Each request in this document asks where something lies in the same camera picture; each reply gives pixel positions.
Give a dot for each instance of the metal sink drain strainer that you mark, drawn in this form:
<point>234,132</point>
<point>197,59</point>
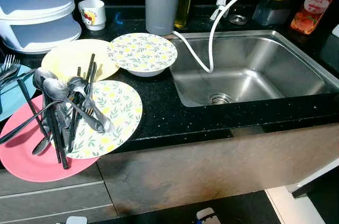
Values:
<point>221,99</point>

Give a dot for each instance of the pink plate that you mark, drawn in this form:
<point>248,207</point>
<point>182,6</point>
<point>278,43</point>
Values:
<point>24,160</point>

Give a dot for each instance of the lemon print white bowl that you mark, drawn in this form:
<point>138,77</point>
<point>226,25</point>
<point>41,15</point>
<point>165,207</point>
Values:
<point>140,52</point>

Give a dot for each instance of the stainless steel sink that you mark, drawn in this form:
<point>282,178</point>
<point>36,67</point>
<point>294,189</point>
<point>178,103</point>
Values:
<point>259,70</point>

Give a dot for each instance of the yellow plate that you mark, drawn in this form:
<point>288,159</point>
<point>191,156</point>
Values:
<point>63,57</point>

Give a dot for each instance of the silver spoon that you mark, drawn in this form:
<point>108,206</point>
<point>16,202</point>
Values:
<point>77,82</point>
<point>54,89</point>
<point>41,147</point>
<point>42,77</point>

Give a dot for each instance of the lemon print plate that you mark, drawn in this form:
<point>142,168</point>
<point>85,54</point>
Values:
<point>122,110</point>

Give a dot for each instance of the grey drawer unit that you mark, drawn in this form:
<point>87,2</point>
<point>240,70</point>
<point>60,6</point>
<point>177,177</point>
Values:
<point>53,197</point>

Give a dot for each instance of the white cartoon print mug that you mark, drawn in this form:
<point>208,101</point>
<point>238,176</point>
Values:
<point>94,12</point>

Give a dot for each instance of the silver fork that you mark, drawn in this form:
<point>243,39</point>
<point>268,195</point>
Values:
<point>8,73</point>

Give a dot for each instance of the light blue plate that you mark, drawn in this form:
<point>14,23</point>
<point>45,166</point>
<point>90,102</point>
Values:
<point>21,94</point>

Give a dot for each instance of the orange dish soap pump bottle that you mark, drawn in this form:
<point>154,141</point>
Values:
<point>312,12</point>

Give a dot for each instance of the round metal sink plug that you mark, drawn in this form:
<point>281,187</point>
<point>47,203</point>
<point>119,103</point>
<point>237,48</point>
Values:
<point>238,19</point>

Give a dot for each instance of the white cabinet side panel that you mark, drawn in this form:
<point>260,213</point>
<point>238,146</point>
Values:
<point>283,208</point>

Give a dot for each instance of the black chopstick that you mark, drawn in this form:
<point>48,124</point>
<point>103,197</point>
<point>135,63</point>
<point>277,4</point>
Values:
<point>77,78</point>
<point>61,147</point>
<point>29,102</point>
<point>90,70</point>

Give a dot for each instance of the beige stone cabinet panel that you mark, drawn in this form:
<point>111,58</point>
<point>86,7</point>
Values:
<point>212,166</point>

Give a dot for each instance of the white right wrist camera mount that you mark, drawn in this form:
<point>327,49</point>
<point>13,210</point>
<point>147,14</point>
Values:
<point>206,216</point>

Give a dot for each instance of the white stacked food container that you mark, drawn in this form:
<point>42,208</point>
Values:
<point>37,15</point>

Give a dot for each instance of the grey water filter canister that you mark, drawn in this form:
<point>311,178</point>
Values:
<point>161,15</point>

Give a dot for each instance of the dark clear sponge holder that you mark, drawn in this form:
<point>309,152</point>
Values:
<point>270,15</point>

